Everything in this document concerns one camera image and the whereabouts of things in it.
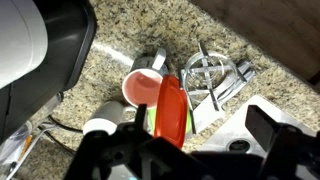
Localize metal dish drying rack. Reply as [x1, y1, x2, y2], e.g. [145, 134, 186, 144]
[181, 41, 255, 134]

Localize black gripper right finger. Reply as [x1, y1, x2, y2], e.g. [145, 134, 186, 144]
[245, 105, 320, 180]

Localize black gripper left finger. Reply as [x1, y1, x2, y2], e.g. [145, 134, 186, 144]
[65, 103, 158, 180]

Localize wooden upper cabinet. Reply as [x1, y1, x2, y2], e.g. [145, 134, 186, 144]
[191, 0, 320, 83]

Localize white ceramic mug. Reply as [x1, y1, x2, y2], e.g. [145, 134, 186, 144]
[83, 101, 137, 135]

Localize green plastic container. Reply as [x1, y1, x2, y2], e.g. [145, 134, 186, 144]
[147, 108, 192, 135]

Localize stainless steel sink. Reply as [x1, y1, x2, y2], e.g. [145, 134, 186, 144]
[199, 94, 318, 180]

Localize pink interior mug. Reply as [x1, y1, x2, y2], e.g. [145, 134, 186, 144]
[122, 48, 168, 109]

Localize clear glass bowl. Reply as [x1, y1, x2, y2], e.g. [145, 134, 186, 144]
[182, 51, 238, 97]

